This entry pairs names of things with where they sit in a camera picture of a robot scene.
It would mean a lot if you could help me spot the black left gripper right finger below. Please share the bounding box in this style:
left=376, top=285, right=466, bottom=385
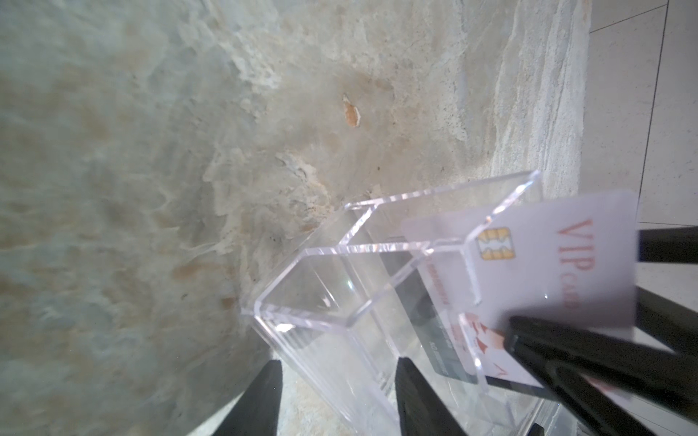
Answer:
left=394, top=357, right=466, bottom=436

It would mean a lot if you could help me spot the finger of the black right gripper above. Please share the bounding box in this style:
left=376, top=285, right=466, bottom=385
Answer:
left=636, top=226, right=697, bottom=355
left=505, top=315, right=697, bottom=435

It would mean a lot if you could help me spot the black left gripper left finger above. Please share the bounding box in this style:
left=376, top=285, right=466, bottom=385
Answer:
left=213, top=360, right=283, bottom=436

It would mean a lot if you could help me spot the white vip credit card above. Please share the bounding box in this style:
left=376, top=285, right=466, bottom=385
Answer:
left=401, top=190, right=638, bottom=374

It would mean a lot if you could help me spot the clear acrylic card stand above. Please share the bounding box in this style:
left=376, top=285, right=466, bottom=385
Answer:
left=242, top=171, right=577, bottom=435

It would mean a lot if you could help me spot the black vip card in stand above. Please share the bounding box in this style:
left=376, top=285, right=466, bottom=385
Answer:
left=396, top=261, right=554, bottom=400

